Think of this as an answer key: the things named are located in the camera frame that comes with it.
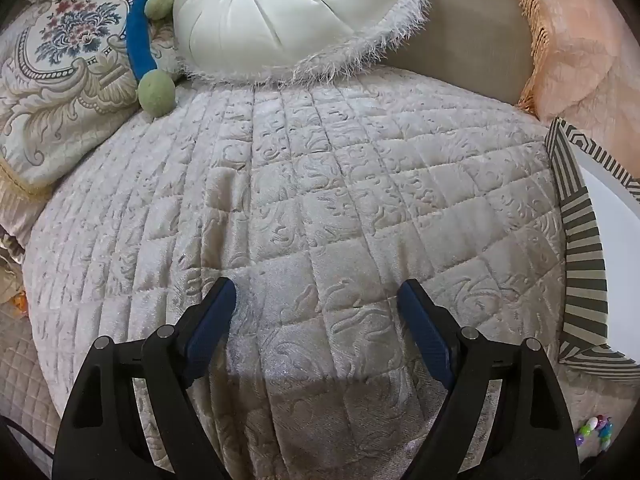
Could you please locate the peach fringed blanket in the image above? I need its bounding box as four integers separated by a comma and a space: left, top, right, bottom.
500, 0, 640, 161

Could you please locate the striped-rim white tray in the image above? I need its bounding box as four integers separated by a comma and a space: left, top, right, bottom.
544, 116, 640, 378

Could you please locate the floral embroidered pillow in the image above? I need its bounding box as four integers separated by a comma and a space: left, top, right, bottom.
0, 0, 181, 196

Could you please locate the multicolour bead bracelet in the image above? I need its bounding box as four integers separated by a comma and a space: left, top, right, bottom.
575, 414, 615, 451

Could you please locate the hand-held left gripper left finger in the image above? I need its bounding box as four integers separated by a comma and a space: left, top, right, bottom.
51, 276, 237, 480

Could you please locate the beige sofa backrest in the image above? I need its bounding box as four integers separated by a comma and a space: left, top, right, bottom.
390, 0, 538, 106

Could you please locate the beige diamond-quilted mat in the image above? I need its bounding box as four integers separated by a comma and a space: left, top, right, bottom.
0, 310, 68, 453

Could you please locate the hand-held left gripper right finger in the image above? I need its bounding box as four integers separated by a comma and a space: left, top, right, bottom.
397, 278, 581, 480

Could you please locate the green and blue plush toy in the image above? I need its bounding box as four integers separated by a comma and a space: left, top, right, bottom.
125, 0, 188, 118

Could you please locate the cream quilted bed cover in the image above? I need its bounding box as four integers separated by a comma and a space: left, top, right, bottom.
22, 67, 640, 480

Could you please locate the round white fringed cushion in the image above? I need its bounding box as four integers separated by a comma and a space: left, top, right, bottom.
172, 0, 436, 86

